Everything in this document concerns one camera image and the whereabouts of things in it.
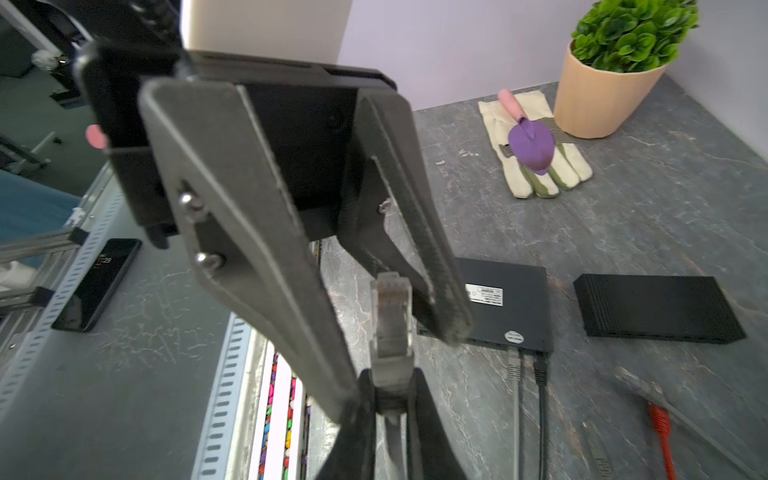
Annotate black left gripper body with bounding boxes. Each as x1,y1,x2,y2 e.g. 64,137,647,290
73,41,398,250

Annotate red ethernet cable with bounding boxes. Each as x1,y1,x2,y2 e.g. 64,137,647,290
647,403,679,480

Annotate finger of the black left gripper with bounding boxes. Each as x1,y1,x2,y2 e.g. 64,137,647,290
138,78,360,424
337,89,472,344

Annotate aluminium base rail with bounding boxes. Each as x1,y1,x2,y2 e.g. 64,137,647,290
0,161,325,480

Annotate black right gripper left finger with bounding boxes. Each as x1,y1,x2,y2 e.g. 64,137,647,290
316,369,377,480

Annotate black ribbed network switch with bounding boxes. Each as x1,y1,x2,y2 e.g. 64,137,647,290
573,274,746,344

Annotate purple trowel with pink handle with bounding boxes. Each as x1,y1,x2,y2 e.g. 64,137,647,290
497,89,555,175

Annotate black smartphone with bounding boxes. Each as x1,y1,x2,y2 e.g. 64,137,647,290
51,238,142,333

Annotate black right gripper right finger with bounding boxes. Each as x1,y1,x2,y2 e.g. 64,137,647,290
406,368,466,480

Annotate green plant in beige pot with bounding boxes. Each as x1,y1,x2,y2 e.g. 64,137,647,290
554,0,699,139

